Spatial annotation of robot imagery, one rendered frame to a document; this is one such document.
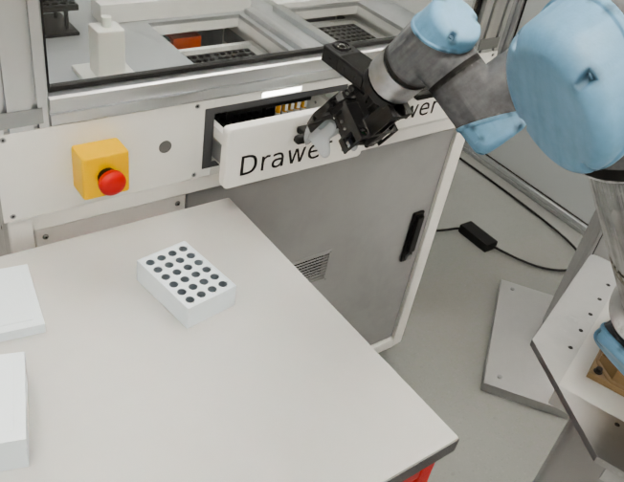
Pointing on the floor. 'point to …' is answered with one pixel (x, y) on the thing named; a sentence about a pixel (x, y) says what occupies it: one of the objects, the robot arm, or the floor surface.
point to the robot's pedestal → (577, 455)
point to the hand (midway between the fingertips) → (318, 133)
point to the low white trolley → (207, 370)
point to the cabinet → (309, 222)
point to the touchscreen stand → (503, 319)
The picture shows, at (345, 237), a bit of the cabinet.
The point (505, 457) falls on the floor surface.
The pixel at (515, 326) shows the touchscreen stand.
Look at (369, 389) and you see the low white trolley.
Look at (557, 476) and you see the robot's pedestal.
